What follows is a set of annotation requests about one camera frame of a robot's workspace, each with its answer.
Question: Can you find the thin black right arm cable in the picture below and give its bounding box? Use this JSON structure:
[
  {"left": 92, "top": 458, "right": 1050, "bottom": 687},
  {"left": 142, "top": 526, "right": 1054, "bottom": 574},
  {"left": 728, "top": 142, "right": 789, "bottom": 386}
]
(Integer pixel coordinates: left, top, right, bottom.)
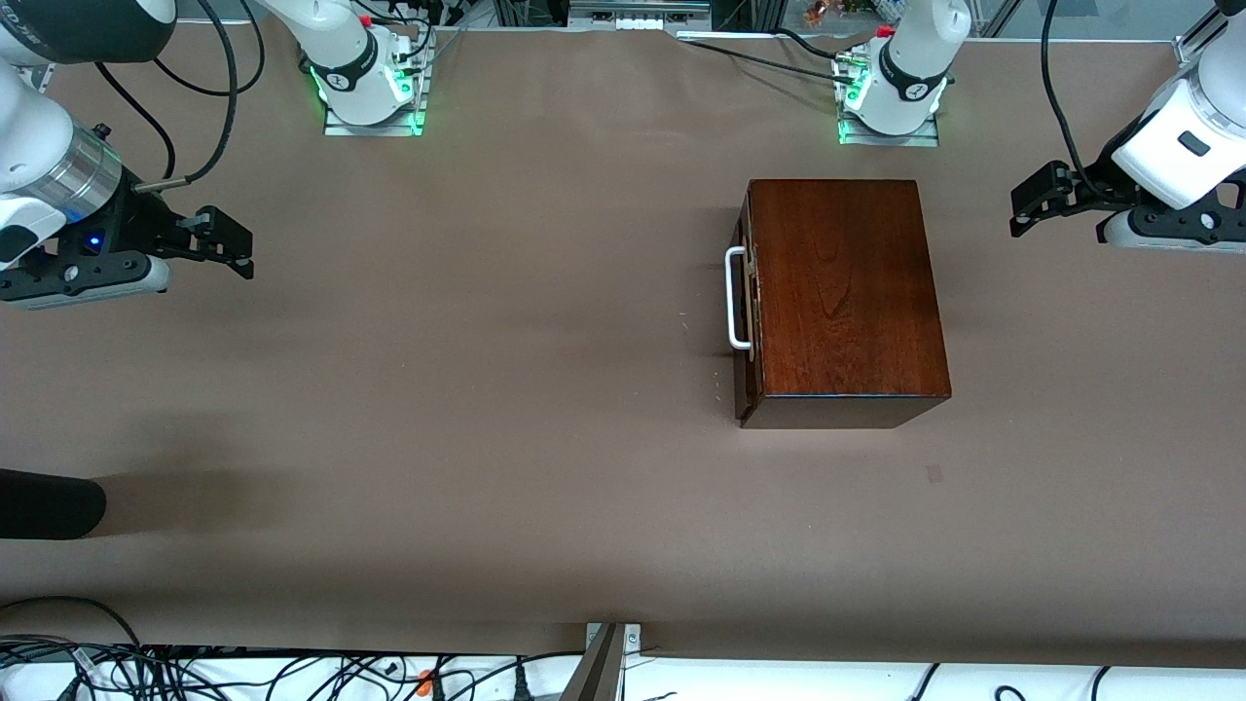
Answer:
[{"left": 94, "top": 60, "right": 178, "bottom": 182}]

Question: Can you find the black padded cylinder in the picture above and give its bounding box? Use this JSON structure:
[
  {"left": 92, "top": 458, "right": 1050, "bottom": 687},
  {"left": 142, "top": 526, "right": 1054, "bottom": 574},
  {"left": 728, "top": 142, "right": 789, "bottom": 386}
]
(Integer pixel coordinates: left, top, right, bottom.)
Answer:
[{"left": 0, "top": 468, "right": 107, "bottom": 540}]

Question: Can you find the black cable across table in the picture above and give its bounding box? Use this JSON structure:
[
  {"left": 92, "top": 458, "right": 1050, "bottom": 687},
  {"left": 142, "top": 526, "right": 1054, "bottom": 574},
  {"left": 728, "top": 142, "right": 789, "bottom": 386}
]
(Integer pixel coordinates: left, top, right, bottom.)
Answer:
[{"left": 677, "top": 29, "right": 858, "bottom": 85}]

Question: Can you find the looping black cable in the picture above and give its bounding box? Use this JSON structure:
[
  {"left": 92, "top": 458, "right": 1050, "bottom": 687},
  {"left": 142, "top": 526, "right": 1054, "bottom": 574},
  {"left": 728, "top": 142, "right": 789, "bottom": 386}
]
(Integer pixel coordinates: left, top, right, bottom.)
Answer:
[{"left": 0, "top": 595, "right": 147, "bottom": 651}]

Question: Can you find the dark slanted metal beam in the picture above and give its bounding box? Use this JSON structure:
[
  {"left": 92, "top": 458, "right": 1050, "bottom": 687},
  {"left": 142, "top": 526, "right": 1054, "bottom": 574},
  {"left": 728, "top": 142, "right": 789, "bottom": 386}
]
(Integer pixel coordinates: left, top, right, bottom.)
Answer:
[{"left": 560, "top": 623, "right": 626, "bottom": 701}]

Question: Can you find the dark brown wooden cabinet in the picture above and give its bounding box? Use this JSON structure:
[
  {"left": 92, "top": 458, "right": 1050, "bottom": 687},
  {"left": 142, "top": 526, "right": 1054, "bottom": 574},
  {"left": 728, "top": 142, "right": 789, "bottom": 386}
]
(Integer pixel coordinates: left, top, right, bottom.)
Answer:
[{"left": 735, "top": 178, "right": 953, "bottom": 430}]

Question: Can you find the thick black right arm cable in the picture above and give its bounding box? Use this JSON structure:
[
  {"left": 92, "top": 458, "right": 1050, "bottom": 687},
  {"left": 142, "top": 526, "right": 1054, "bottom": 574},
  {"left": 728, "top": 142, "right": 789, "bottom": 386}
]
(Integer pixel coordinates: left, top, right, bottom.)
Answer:
[{"left": 134, "top": 0, "right": 242, "bottom": 191}]

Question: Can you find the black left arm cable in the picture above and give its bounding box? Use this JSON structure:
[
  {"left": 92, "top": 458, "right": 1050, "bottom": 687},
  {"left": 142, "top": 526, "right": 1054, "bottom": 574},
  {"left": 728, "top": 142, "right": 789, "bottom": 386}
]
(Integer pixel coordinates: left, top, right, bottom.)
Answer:
[{"left": 1040, "top": 0, "right": 1116, "bottom": 201}]

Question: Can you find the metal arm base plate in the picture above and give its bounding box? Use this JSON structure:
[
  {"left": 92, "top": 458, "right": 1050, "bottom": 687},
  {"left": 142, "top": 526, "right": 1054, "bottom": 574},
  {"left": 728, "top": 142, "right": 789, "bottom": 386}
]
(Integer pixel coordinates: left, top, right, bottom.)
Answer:
[
  {"left": 839, "top": 115, "right": 941, "bottom": 148},
  {"left": 323, "top": 97, "right": 427, "bottom": 138}
]

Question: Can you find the copper coloured ornament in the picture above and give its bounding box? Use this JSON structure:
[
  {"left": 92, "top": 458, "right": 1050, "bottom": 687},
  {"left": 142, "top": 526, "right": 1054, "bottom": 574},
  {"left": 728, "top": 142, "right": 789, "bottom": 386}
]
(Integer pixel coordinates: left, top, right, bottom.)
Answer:
[{"left": 803, "top": 0, "right": 882, "bottom": 28}]

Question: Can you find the wooden drawer with white handle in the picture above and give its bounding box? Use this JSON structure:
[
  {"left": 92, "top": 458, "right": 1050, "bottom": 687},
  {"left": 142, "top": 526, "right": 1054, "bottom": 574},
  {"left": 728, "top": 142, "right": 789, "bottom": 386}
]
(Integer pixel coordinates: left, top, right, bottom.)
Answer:
[{"left": 725, "top": 190, "right": 765, "bottom": 424}]

